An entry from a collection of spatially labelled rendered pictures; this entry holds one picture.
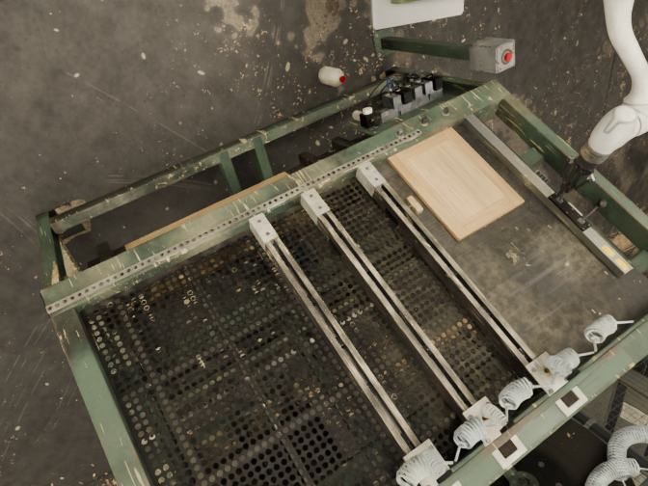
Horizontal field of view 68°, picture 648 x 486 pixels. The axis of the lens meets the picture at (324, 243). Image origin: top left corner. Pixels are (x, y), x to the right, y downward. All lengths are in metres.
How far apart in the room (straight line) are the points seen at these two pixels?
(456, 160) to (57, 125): 1.83
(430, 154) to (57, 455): 2.77
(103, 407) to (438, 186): 1.51
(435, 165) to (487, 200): 0.27
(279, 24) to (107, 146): 1.08
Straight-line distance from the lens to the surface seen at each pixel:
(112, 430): 1.72
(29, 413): 3.31
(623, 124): 1.86
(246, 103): 2.77
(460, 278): 1.89
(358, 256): 1.83
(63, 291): 1.94
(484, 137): 2.38
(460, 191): 2.16
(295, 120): 2.71
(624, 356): 1.98
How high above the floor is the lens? 2.54
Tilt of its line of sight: 51 degrees down
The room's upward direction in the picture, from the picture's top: 128 degrees clockwise
